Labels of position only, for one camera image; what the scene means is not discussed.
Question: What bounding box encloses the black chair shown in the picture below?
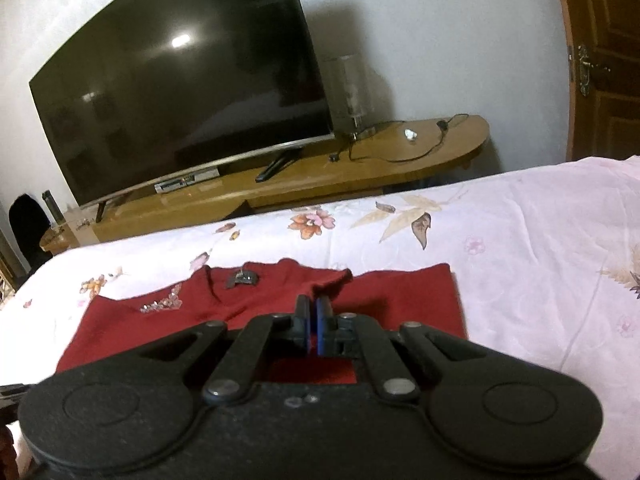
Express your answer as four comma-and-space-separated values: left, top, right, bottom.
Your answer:
8, 193, 53, 268

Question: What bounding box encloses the brass door handle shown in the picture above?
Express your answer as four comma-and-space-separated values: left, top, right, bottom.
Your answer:
575, 44, 612, 97

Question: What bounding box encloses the dark slim bottle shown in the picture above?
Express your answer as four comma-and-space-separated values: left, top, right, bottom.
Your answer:
42, 190, 63, 225

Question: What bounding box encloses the black power cable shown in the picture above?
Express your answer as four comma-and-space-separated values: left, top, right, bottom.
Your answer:
329, 115, 471, 163

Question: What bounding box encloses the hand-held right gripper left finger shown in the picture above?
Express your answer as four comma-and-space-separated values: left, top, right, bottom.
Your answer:
135, 294, 317, 406

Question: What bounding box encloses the dark red knit garment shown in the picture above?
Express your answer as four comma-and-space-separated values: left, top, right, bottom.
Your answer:
55, 258, 468, 386

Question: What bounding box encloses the black flat screen television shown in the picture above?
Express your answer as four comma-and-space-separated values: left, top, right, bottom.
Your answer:
28, 0, 336, 223

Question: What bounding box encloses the brown wooden door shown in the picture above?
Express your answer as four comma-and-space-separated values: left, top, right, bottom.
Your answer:
550, 0, 640, 163

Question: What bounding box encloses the wooden television cabinet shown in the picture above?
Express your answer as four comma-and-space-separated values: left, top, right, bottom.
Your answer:
39, 114, 491, 253

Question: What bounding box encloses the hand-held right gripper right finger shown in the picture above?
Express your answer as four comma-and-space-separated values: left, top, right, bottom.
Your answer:
315, 294, 488, 406

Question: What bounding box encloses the floral pink bedsheet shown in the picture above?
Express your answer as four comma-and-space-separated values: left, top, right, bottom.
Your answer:
0, 156, 640, 480

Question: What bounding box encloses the silver set-top box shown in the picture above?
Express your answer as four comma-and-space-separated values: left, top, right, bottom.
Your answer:
154, 169, 221, 194

